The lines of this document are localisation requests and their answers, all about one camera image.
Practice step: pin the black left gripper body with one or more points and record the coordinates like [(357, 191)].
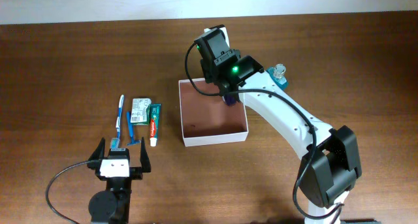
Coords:
[(125, 183)]

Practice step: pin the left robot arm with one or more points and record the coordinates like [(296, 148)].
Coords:
[(113, 203)]

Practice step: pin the blue mouthwash bottle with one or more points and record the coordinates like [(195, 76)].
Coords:
[(277, 74)]

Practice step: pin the green red toothpaste tube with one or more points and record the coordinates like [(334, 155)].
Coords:
[(154, 123)]

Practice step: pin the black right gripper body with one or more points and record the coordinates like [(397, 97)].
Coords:
[(209, 71)]

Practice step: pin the blue disposable razor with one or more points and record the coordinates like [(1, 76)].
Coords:
[(133, 141)]

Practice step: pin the white cardboard box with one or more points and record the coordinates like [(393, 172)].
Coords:
[(208, 120)]

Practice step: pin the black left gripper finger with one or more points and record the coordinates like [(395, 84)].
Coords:
[(99, 152), (144, 158)]

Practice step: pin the green white soap box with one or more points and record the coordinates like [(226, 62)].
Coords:
[(140, 112)]

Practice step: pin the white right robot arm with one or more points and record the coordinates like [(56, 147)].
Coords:
[(330, 163)]

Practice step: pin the blue white toothbrush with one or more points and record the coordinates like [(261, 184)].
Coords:
[(115, 142)]

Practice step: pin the clear bottle with purple liquid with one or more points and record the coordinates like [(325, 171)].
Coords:
[(232, 98)]

